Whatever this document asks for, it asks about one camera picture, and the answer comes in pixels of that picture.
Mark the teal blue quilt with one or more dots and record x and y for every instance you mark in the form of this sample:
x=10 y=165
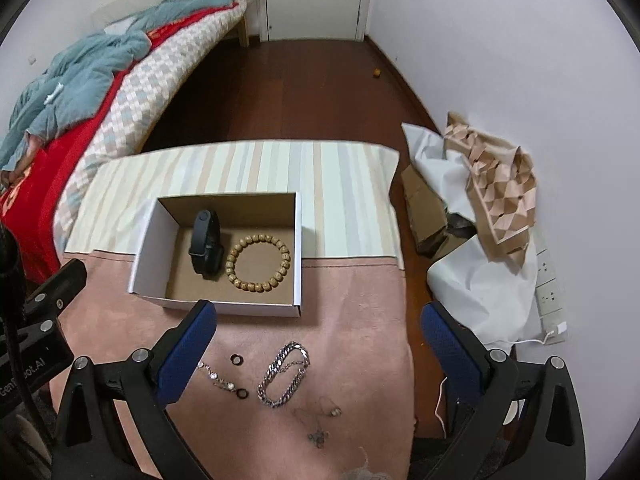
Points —
x=75 y=84

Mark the pink and striped table cloth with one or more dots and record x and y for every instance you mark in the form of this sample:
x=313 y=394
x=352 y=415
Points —
x=309 y=374

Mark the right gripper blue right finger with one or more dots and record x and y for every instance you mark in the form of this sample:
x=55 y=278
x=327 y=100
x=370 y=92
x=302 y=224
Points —
x=470 y=371

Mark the white cardboard box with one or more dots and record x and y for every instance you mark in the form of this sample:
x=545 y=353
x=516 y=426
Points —
x=261 y=273

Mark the beige geometric pattern scarf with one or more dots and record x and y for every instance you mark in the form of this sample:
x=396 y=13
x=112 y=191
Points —
x=501 y=187

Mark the red bed blanket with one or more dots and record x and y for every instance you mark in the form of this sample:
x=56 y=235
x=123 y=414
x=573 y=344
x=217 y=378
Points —
x=28 y=204

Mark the checkered bed sheet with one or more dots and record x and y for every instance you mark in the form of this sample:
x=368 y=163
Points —
x=142 y=97

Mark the white power strip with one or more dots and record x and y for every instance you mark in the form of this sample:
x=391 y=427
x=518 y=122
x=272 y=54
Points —
x=548 y=294

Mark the brown cardboard box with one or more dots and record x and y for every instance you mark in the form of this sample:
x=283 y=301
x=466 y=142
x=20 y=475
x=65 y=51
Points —
x=435 y=230

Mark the black smart band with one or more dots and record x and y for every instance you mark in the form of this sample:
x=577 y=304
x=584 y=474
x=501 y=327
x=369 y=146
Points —
x=206 y=251

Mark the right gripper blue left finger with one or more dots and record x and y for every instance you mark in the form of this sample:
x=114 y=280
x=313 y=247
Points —
x=177 y=353

